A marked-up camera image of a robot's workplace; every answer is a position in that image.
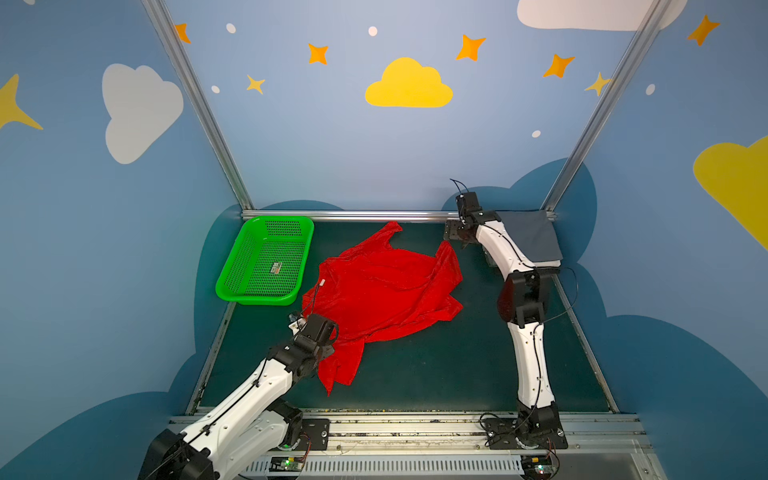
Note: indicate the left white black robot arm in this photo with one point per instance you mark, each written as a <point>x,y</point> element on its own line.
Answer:
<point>250,421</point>

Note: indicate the aluminium frame post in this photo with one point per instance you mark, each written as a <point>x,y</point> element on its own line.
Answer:
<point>642,40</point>
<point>161,20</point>

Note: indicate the left aluminium frame post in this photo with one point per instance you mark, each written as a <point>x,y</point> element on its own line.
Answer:
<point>161,20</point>

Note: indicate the red t shirt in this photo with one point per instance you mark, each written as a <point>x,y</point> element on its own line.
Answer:
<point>375,292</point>

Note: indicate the folded white t shirt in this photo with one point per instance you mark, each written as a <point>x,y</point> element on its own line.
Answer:
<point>549,264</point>

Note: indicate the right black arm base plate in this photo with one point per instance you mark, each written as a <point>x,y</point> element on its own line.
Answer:
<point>503,433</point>

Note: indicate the green plastic mesh basket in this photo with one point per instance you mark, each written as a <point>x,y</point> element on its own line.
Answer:
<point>245,277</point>

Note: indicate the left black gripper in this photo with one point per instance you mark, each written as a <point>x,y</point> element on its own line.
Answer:
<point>324,343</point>

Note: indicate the green circuit board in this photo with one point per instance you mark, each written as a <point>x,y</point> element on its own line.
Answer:
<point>293,465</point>
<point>537,467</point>

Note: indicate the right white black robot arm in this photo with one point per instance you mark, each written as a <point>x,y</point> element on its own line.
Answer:
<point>522,305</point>

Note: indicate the left green circuit board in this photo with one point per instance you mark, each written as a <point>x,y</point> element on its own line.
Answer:
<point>293,465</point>

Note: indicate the rear aluminium frame bar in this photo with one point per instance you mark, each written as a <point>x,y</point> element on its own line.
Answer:
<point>338,216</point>

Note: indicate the right green circuit board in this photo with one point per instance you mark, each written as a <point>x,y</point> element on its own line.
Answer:
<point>537,467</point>

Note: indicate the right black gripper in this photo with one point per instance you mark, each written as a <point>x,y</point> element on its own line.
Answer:
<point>454,228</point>

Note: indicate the right aluminium frame post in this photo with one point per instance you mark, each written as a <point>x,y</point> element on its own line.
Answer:
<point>642,40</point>

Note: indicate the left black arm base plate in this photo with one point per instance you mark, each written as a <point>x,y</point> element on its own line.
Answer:
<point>312,434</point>

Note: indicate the aluminium mounting rail bench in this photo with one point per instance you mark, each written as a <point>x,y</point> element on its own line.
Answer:
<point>451,445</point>

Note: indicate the folded grey t shirt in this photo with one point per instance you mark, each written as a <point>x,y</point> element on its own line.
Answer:
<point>533,235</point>

